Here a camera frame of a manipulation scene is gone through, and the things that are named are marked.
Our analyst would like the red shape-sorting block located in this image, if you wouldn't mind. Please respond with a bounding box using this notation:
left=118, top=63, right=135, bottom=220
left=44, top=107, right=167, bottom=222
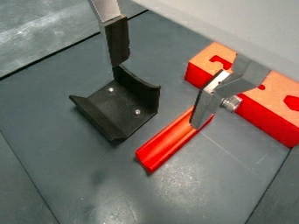
left=185, top=42, right=299, bottom=148

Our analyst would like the red arch-shaped bar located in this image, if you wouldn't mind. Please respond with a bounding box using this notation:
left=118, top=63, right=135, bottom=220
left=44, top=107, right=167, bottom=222
left=135, top=108, right=214, bottom=173

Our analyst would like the black cradle fixture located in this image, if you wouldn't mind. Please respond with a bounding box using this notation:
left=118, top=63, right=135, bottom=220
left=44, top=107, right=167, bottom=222
left=70, top=65, right=162, bottom=142

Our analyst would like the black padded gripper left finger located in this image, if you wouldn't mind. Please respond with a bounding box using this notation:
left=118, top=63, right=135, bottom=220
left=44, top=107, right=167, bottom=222
left=88, top=0, right=130, bottom=67

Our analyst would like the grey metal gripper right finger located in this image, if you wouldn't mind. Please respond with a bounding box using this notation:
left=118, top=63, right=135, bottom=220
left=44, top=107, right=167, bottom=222
left=190, top=54, right=270, bottom=130

